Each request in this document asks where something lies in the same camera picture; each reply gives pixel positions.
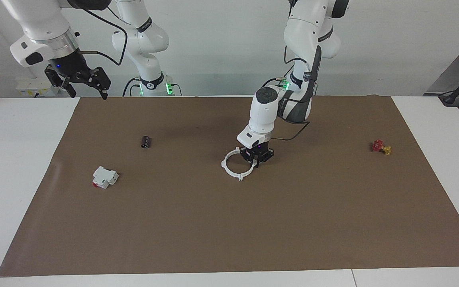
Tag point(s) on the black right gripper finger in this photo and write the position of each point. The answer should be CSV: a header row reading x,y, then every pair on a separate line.
x,y
58,79
102,81

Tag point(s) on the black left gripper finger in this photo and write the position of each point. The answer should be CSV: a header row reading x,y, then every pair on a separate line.
x,y
250,161
255,164

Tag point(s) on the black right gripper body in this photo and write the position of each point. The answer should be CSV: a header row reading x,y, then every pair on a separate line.
x,y
72,69

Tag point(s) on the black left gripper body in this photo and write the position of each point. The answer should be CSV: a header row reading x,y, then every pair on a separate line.
x,y
259,152

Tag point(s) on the white half pipe clamp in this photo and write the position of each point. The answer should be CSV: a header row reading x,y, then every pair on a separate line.
x,y
247,173
224,167

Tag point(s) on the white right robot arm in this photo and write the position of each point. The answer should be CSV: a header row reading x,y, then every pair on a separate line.
x,y
42,24

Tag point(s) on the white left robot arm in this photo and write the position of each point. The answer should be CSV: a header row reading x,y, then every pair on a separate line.
x,y
301,59

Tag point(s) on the white power strip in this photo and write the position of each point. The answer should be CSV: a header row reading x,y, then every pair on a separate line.
x,y
34,85

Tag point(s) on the brown table mat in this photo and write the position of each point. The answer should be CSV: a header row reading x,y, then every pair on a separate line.
x,y
229,227

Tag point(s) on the small black terminal block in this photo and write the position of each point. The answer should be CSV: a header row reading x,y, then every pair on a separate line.
x,y
146,142

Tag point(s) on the white circuit breaker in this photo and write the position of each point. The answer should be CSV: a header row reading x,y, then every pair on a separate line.
x,y
105,177

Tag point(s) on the red handwheel brass valve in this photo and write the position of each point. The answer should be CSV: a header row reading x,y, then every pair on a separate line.
x,y
379,146

